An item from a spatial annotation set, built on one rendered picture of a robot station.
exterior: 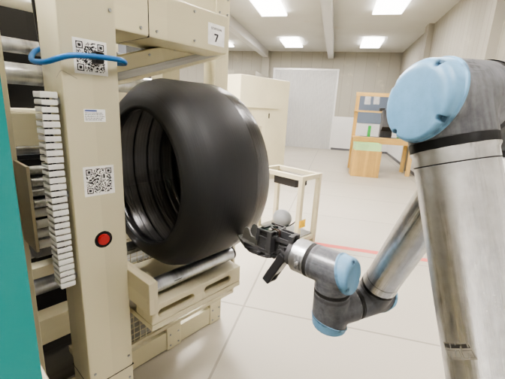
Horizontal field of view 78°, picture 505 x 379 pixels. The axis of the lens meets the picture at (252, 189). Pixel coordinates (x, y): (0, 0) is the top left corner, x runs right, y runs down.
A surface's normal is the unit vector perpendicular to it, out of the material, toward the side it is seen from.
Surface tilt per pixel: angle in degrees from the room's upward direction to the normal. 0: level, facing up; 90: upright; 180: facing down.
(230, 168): 77
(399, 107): 86
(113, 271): 90
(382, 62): 90
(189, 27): 90
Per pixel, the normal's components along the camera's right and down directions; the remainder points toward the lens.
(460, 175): -0.47, 0.03
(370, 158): -0.20, 0.23
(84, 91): 0.75, 0.20
